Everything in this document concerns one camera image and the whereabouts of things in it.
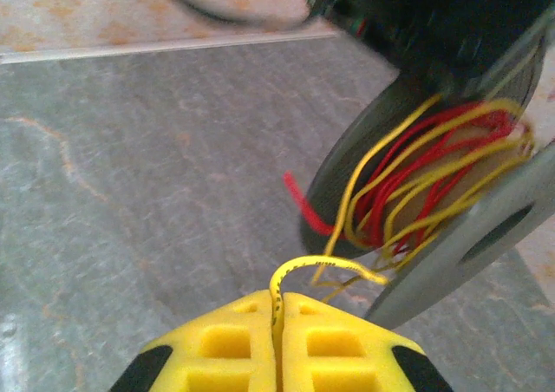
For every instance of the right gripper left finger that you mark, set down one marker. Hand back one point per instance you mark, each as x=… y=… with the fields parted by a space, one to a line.
x=217 y=353

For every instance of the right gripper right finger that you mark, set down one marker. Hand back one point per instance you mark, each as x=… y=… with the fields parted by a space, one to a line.
x=338 y=353

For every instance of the aluminium frame rail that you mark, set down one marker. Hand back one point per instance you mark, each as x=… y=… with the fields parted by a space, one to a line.
x=130 y=49

